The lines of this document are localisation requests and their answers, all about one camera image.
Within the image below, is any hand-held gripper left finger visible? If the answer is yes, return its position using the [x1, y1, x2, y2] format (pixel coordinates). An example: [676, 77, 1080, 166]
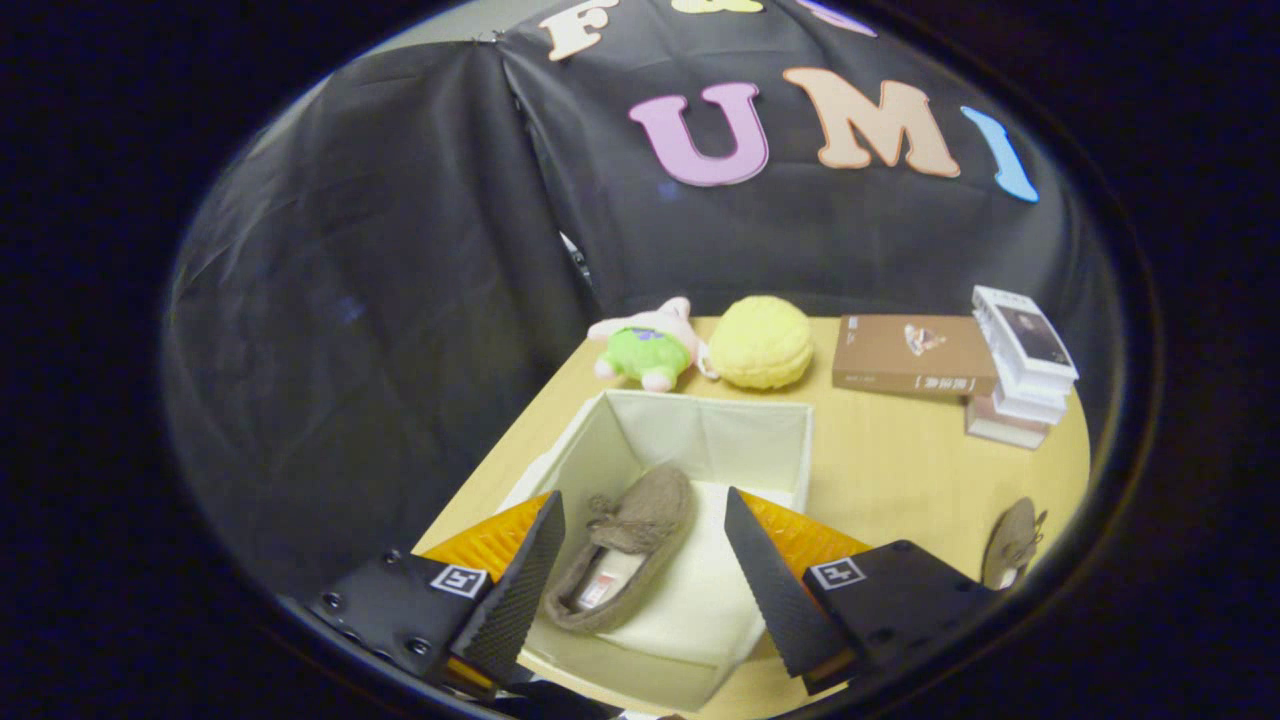
[308, 490, 567, 697]

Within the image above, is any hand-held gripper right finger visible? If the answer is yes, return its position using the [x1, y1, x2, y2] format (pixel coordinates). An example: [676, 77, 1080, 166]
[723, 487, 1001, 697]

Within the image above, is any brown moccasin shoe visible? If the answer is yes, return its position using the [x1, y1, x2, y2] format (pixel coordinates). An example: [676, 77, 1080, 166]
[980, 497, 1049, 591]
[543, 463, 697, 635]

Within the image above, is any cream fabric storage box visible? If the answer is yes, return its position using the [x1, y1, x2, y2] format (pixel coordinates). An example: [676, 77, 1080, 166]
[497, 388, 815, 713]

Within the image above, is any yellow round plush toy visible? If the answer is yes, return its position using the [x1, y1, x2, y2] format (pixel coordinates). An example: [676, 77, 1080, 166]
[708, 295, 815, 391]

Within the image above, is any brown book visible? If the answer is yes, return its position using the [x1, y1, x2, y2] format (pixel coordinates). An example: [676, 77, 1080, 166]
[832, 314, 998, 398]

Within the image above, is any pink green starfish plush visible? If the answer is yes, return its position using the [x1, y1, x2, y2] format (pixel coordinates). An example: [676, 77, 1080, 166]
[587, 296, 707, 393]

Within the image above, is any pale pink book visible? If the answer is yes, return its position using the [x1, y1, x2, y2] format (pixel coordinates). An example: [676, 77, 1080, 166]
[964, 394, 1050, 451]

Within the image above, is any black backdrop cloth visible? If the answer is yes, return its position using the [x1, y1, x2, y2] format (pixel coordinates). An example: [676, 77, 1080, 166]
[160, 0, 1117, 603]

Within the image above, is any white portrait cover book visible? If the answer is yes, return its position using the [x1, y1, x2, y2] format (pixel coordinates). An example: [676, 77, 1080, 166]
[972, 285, 1080, 382]

